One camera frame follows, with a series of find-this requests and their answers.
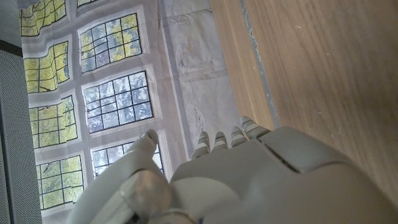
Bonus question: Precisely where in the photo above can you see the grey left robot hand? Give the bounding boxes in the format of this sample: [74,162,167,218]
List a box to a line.
[66,115,398,224]

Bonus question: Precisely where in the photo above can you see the printed window backdrop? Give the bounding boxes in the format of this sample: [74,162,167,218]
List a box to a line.
[18,0,280,224]

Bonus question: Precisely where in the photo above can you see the grey perforated wall panel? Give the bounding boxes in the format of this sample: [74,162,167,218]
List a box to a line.
[0,40,44,224]

